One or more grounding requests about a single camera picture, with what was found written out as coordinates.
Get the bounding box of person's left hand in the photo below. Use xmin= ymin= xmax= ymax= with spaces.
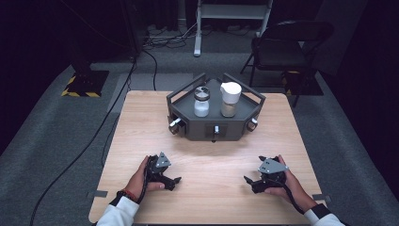
xmin=124 ymin=154 xmax=166 ymax=202

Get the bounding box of person's right hand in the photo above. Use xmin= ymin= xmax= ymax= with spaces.
xmin=263 ymin=153 xmax=318 ymax=214

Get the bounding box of long black floor cable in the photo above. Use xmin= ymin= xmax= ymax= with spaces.
xmin=28 ymin=55 xmax=138 ymax=226

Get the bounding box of hand-held gripper cable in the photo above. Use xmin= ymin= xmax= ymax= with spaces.
xmin=136 ymin=163 xmax=151 ymax=205
xmin=275 ymin=179 xmax=306 ymax=216

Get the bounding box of red and black bracelet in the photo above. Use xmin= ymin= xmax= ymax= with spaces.
xmin=116 ymin=188 xmax=137 ymax=202

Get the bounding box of right hand-held gripper cable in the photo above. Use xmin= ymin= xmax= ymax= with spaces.
xmin=275 ymin=179 xmax=306 ymax=216

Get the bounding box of white metal stand frame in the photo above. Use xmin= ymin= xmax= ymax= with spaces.
xmin=193 ymin=0 xmax=274 ymax=57

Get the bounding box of thin black floor cable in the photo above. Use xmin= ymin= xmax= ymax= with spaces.
xmin=142 ymin=49 xmax=158 ymax=92

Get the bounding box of glass jar of white salt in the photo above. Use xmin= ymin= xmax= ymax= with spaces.
xmin=193 ymin=86 xmax=212 ymax=119

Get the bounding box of left hand-held gripper cable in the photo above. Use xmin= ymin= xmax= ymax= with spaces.
xmin=136 ymin=163 xmax=151 ymax=205

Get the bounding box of black base with yellow stripes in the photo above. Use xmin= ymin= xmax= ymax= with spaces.
xmin=281 ymin=70 xmax=325 ymax=97

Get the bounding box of black floor cable under table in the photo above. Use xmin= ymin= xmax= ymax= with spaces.
xmin=100 ymin=113 xmax=122 ymax=168

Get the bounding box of black stand with striped base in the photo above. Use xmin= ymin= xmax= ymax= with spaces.
xmin=60 ymin=37 xmax=110 ymax=99

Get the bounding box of dark grey rack with drawers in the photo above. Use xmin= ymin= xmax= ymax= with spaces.
xmin=166 ymin=73 xmax=267 ymax=143

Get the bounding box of bundle of floor cables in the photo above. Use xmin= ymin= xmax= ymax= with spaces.
xmin=142 ymin=22 xmax=202 ymax=50

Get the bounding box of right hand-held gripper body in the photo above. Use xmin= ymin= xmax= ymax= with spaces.
xmin=257 ymin=154 xmax=290 ymax=194

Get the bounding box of black chair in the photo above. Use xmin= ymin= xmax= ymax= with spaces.
xmin=239 ymin=20 xmax=335 ymax=108

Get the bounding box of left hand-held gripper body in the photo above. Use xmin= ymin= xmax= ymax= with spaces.
xmin=145 ymin=152 xmax=173 ymax=184

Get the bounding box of grey tape strip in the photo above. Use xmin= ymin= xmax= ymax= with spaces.
xmin=87 ymin=189 xmax=109 ymax=199
xmin=311 ymin=193 xmax=332 ymax=202

